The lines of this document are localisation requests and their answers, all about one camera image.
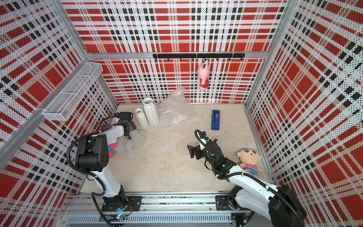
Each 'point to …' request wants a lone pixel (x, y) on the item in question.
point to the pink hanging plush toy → (203, 71)
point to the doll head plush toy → (249, 159)
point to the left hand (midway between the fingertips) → (127, 127)
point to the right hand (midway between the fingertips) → (197, 142)
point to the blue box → (215, 125)
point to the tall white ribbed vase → (151, 112)
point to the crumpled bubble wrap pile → (176, 109)
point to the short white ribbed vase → (141, 117)
